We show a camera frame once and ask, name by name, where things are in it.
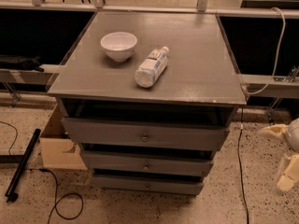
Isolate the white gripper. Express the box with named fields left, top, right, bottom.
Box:
left=258, top=119, right=299, bottom=195

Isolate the grey middle drawer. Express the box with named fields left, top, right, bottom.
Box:
left=81, top=151, right=213, bottom=176

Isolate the white hanging cable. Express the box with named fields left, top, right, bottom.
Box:
left=241, top=7, right=287, bottom=97

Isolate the grey drawer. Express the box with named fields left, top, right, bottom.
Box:
left=93, top=175, right=204, bottom=195
left=62, top=118, right=229, bottom=151
left=81, top=151, right=213, bottom=176

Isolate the white plastic bottle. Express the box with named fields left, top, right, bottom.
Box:
left=135, top=47, right=169, bottom=88

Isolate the grey bottom drawer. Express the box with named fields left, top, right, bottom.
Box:
left=93, top=175, right=204, bottom=195

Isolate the metal rail frame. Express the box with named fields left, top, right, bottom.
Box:
left=0, top=0, right=299, bottom=126

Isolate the white ceramic bowl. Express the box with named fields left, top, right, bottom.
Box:
left=100, top=32, right=137, bottom=62

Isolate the grey top drawer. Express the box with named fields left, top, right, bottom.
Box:
left=62, top=118, right=229, bottom=151

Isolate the black floor cable left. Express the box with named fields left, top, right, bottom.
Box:
left=0, top=120, right=85, bottom=224

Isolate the black metal bar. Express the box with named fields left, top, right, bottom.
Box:
left=5, top=129, right=41, bottom=203

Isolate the black floor cable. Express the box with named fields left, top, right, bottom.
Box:
left=0, top=120, right=85, bottom=224
left=236, top=107, right=250, bottom=224

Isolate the brown cardboard box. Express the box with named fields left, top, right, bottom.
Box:
left=39, top=105, right=87, bottom=170

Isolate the black floor cable right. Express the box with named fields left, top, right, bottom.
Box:
left=236, top=107, right=250, bottom=224

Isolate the grey wooden drawer cabinet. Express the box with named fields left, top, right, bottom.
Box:
left=49, top=11, right=246, bottom=183

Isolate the black cloth on rail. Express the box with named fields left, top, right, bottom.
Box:
left=0, top=55, right=44, bottom=72

